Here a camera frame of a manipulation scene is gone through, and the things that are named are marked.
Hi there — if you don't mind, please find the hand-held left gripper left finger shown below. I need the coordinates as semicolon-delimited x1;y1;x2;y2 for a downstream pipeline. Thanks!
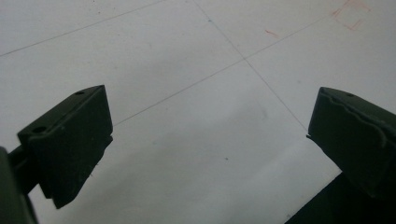
8;84;114;210

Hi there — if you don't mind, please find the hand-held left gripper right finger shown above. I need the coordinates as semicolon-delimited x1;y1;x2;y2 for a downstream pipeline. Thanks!
306;87;396;202

